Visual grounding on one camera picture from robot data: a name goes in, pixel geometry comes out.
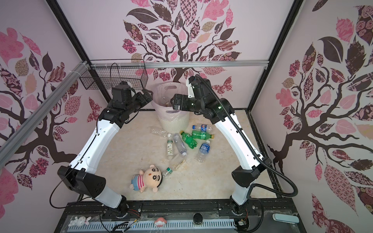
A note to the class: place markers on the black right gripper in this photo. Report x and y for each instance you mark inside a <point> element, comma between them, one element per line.
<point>184,99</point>

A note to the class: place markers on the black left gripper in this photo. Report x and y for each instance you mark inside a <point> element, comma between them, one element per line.
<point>144,100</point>

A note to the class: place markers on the crushed clear plastic bottle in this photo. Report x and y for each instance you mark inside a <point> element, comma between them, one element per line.
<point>159,132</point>

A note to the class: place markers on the blue label water bottle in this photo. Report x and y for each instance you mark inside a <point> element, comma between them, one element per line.
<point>203,151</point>

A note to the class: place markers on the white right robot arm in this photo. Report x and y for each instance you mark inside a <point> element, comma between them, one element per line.
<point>252,162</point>

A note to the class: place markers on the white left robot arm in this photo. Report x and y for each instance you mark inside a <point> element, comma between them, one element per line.
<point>80,175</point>

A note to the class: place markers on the white ribbed trash bin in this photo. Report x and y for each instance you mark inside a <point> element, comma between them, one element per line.
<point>174,122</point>

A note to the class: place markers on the small blue label bottle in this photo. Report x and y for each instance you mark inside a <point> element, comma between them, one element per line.
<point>203,128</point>

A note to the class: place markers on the green bottle yellow cap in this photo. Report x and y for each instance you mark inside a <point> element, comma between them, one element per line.
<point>202,135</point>

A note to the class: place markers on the green plastic bottle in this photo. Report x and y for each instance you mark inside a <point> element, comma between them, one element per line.
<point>188,139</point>

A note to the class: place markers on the tall clear bottle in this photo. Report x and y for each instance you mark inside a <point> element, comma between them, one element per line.
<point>180,145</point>

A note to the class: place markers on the green white label bottle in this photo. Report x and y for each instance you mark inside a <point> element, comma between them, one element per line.
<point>169,148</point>

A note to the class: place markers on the square clear bottle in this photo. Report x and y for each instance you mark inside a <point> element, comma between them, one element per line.
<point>176,162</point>

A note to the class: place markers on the clear bottle green cap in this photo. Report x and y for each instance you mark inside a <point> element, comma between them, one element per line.
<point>166,173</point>

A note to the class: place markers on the cartoon boy plush doll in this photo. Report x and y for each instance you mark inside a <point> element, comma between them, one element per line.
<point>152,178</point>

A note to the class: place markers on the black round knob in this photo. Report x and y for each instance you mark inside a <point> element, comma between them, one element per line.
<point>197,219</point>

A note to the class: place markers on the red white small figurine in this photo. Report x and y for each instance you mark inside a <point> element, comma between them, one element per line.
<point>160,222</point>

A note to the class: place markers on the white bunny figurine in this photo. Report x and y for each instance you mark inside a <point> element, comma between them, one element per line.
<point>79,221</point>

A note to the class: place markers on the white vent strip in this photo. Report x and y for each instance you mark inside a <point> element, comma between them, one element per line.
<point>151,226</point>

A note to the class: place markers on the black wire basket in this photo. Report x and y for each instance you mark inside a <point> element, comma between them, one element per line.
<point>109,73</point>

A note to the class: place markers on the aluminium rail back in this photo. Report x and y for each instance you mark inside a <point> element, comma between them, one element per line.
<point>194,64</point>

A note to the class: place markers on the aluminium rail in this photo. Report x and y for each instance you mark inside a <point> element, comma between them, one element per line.
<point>194,64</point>
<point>10,147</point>

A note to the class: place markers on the aluminium rail left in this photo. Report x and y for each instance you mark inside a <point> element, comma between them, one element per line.
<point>10,147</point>

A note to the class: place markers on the white handle device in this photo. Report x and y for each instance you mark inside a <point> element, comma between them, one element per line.
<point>290,219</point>

